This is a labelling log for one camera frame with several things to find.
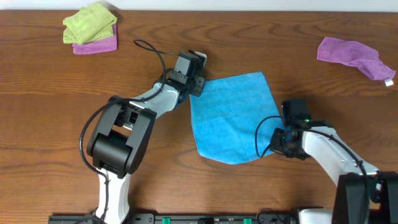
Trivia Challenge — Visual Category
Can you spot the folded green cloth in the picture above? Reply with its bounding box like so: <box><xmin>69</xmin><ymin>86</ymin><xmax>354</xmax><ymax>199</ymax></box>
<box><xmin>63</xmin><ymin>2</ymin><xmax>117</xmax><ymax>45</ymax></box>

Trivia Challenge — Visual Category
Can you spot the left black cable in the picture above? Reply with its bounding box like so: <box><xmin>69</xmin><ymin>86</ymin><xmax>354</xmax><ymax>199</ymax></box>
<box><xmin>78</xmin><ymin>39</ymin><xmax>181</xmax><ymax>224</ymax></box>

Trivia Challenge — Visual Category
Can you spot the crumpled purple cloth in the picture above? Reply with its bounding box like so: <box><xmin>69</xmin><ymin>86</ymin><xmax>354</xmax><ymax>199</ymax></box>
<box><xmin>317</xmin><ymin>37</ymin><xmax>396</xmax><ymax>86</ymax></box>

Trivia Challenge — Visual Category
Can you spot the blue cloth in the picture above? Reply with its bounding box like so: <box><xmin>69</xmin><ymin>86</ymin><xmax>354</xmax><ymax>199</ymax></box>
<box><xmin>190</xmin><ymin>72</ymin><xmax>284</xmax><ymax>165</ymax></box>

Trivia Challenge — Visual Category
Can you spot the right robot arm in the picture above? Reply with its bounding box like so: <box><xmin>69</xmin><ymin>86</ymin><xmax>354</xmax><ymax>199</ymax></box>
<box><xmin>269</xmin><ymin>99</ymin><xmax>397</xmax><ymax>224</ymax></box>

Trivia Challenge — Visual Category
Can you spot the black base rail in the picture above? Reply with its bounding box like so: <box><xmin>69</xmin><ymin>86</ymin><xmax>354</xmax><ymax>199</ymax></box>
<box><xmin>47</xmin><ymin>208</ymin><xmax>355</xmax><ymax>224</ymax></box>

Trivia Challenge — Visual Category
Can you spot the folded purple cloth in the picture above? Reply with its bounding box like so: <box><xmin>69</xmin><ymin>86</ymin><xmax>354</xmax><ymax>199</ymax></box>
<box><xmin>72</xmin><ymin>24</ymin><xmax>118</xmax><ymax>55</ymax></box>

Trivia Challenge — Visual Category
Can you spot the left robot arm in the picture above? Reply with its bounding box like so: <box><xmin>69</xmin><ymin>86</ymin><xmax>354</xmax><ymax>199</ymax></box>
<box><xmin>86</xmin><ymin>50</ymin><xmax>207</xmax><ymax>223</ymax></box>

